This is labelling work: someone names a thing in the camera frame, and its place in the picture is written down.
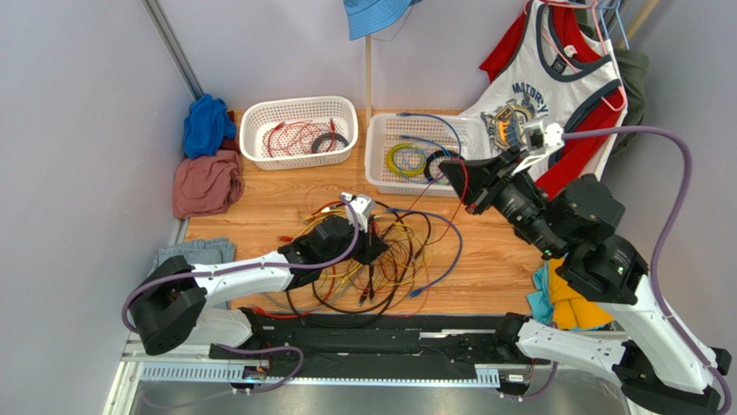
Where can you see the dark green garment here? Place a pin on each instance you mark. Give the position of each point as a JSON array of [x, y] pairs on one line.
[[633, 67]]

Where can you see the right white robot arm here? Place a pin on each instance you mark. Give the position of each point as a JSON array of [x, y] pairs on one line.
[[661, 366]]

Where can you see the blue bucket hat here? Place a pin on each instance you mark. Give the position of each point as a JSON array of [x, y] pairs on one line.
[[366, 17]]

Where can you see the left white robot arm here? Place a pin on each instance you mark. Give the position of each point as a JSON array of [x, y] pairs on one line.
[[178, 300]]

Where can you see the white plastic basket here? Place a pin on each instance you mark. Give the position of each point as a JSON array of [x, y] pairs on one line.
[[403, 151], [299, 133]]

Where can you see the aluminium frame post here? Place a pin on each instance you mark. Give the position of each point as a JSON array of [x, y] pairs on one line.
[[170, 40]]

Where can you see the yellow cloth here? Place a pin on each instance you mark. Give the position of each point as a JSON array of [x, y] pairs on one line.
[[571, 309]]

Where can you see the right white plastic basket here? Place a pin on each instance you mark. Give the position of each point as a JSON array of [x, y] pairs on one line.
[[403, 151]]

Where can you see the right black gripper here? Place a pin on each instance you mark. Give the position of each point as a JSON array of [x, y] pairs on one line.
[[491, 187]]

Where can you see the light blue jeans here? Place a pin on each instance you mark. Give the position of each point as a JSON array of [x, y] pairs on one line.
[[199, 251]]

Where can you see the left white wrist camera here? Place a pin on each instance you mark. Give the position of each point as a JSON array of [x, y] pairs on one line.
[[358, 209]]

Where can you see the pink cloth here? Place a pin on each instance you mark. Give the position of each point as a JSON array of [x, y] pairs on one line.
[[207, 185]]

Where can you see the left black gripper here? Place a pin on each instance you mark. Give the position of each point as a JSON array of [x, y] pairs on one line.
[[370, 246]]

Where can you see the blue cloth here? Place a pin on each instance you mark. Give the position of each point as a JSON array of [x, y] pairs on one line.
[[206, 127]]

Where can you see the white motorcycle tank top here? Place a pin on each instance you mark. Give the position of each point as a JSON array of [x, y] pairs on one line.
[[547, 67]]

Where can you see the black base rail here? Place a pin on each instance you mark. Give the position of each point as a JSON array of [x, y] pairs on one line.
[[241, 347]]

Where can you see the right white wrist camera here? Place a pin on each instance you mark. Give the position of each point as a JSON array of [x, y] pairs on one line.
[[543, 139]]

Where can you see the left white plastic basket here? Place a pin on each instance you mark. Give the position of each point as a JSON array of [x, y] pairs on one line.
[[299, 133]]

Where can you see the teal cloth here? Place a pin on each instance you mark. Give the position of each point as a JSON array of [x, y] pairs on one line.
[[539, 301]]

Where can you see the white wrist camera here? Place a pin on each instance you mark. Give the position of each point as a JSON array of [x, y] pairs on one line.
[[358, 209], [543, 139]]

